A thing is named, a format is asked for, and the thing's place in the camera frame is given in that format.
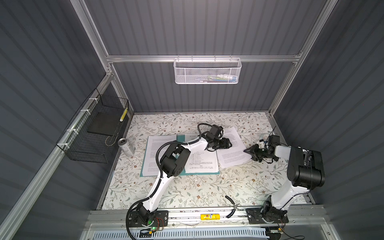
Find printed paper sheet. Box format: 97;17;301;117
140;135;177;177
216;127;251;169

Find teal green file folder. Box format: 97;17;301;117
143;134;220;176

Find Chinese printed XDOF sheet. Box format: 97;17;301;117
185;137;219;174

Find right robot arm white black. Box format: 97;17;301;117
244;135;326;224

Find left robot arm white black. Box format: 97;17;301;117
126;123;233;240

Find pens in white basket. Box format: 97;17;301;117
198;75;238;84

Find silver drink can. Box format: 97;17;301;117
118;138;135;157

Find yellow marker in black basket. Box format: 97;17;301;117
120;108;128;122

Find black pad in basket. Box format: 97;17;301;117
87;112;122;137

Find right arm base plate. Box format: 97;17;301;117
246;208;289;224

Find black cable loop on rail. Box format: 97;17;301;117
224;195;237;219

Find yellow label on rail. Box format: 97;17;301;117
201;214;221;221

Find white wire mesh basket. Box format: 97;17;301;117
173;58;242;85

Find white perforated cable tray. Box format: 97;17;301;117
92;227;270;240

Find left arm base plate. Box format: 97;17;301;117
126;210;169;228

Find black wire mesh basket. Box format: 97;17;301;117
57;90;130;164

